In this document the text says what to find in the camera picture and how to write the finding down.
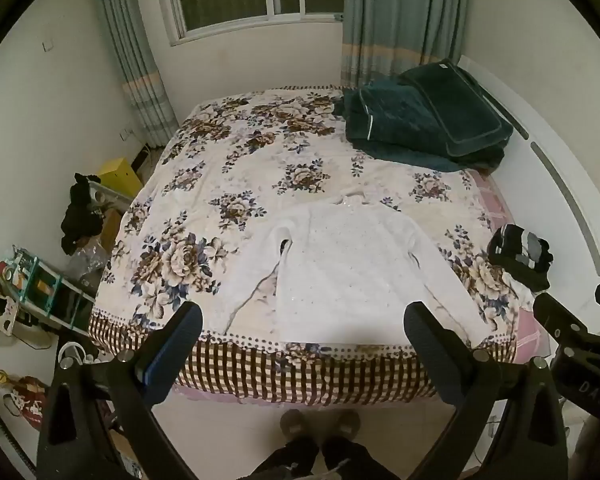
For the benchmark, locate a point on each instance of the dark green quilt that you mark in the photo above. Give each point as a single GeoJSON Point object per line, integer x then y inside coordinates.
{"type": "Point", "coordinates": [380, 120]}

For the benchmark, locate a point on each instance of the black garment pile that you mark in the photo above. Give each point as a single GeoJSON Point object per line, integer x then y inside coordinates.
{"type": "Point", "coordinates": [80, 215]}

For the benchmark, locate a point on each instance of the wall socket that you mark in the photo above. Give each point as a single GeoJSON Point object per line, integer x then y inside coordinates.
{"type": "Point", "coordinates": [127, 134]}

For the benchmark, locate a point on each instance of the grey-green curtain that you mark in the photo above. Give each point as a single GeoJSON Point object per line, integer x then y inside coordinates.
{"type": "Point", "coordinates": [400, 20]}
{"type": "Point", "coordinates": [135, 70]}

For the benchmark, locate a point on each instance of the teal storage rack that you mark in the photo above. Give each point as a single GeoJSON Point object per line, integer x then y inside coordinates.
{"type": "Point", "coordinates": [55, 290]}

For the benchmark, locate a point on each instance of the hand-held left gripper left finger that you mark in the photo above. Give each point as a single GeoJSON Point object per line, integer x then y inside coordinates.
{"type": "Point", "coordinates": [172, 350]}

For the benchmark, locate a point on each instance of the person's right shoe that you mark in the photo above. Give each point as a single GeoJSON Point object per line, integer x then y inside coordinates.
{"type": "Point", "coordinates": [342, 424]}

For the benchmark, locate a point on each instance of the dark green pillow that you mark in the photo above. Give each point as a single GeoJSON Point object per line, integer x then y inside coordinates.
{"type": "Point", "coordinates": [455, 105]}

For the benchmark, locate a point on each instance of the folded black clothes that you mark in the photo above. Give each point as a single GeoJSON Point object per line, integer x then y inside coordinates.
{"type": "Point", "coordinates": [520, 255]}

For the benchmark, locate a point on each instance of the white bed headboard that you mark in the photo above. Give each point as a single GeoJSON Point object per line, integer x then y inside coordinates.
{"type": "Point", "coordinates": [555, 160]}

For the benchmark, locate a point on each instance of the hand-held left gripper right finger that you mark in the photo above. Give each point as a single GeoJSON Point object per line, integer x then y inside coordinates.
{"type": "Point", "coordinates": [430, 345]}

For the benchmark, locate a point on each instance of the white knit sweater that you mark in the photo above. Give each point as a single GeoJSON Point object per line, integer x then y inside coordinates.
{"type": "Point", "coordinates": [350, 270]}

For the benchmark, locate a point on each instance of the red and white bag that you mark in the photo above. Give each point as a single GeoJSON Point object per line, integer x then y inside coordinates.
{"type": "Point", "coordinates": [27, 402]}

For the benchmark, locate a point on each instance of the yellow box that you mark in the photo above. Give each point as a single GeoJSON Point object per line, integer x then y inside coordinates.
{"type": "Point", "coordinates": [120, 176]}

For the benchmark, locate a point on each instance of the wall light switch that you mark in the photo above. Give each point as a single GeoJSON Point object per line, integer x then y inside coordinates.
{"type": "Point", "coordinates": [48, 46]}

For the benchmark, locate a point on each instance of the person's dark trouser legs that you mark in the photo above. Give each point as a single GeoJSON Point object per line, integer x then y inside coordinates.
{"type": "Point", "coordinates": [330, 460]}

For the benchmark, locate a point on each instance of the floral bed blanket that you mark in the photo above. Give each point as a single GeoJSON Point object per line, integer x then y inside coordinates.
{"type": "Point", "coordinates": [220, 185]}

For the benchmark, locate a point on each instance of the clear plastic bag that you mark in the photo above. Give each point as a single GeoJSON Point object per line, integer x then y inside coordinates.
{"type": "Point", "coordinates": [87, 260]}

